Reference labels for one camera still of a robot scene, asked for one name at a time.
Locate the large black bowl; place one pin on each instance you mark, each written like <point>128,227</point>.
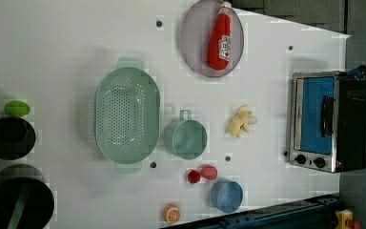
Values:
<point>26,200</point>

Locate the red toy strawberry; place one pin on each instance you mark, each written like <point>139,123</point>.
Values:
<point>209,172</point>

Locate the orange slice toy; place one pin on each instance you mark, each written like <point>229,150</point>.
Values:
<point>171,214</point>

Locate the grey round plate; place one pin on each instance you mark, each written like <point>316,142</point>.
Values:
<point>196,31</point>

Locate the small black bowl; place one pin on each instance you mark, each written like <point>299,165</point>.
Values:
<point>17,138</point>

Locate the peeled toy banana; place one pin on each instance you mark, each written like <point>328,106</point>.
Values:
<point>241,121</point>

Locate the green cup with handle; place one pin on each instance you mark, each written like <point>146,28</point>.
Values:
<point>185,137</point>

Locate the black toaster oven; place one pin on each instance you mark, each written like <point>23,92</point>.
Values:
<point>328,122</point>

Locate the red toy tomato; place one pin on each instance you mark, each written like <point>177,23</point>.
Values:
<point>193,176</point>

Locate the blue plastic cup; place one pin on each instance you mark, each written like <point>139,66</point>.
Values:
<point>226,195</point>

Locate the green toy lime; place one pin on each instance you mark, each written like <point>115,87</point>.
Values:
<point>17,108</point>

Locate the red ketchup bottle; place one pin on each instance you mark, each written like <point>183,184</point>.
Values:
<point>220,43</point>

